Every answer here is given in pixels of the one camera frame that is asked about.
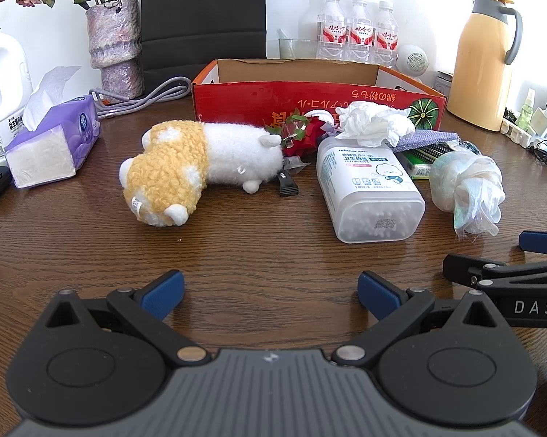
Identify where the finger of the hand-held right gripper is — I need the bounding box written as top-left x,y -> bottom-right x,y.
518,230 -> 547,256
443,253 -> 547,290

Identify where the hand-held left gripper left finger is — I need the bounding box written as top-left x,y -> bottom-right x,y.
43,269 -> 213,367

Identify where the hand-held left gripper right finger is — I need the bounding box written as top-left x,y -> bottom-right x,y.
332,271 -> 502,367

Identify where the green spiral notebook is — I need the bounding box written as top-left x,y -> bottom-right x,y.
398,143 -> 453,179

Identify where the clear cotton swab box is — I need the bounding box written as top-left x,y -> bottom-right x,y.
316,137 -> 426,244

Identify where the purple knitted pouch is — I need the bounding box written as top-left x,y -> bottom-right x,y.
389,130 -> 460,152

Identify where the yellow and white plush toy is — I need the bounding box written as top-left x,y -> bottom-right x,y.
119,119 -> 284,228

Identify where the small black clip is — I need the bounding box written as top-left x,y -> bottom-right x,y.
277,169 -> 301,198

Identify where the red artificial rose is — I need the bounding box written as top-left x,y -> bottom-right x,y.
263,108 -> 335,165

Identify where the white tissue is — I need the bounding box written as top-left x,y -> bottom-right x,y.
334,101 -> 417,147

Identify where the red cardboard box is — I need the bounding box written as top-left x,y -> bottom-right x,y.
191,59 -> 448,135

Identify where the white power strip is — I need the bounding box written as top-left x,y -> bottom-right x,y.
501,118 -> 540,149

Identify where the white charger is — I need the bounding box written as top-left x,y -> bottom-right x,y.
530,107 -> 547,137

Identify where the green spray bottle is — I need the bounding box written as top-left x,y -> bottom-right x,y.
516,87 -> 535,129

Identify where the purple tissue pack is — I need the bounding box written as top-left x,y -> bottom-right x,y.
5,66 -> 102,189

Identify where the small grey box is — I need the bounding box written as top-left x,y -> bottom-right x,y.
436,71 -> 455,97

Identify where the yellow thermos jug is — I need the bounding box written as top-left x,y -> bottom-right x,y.
446,0 -> 523,132

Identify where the white robot-shaped speaker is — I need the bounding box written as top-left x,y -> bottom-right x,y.
398,44 -> 429,76

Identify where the white detergent jug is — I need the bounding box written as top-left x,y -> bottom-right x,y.
0,29 -> 32,162

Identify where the clear water bottle red label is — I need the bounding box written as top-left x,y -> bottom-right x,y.
317,0 -> 349,61
372,1 -> 399,68
344,0 -> 375,63

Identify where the purple textured vase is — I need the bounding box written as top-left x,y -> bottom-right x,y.
85,0 -> 145,99

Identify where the clear glass cup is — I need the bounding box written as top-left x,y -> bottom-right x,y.
279,38 -> 320,61

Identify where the black paper bag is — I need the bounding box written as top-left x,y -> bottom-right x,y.
140,0 -> 269,94

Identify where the grey cable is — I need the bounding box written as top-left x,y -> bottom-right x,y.
89,77 -> 193,120

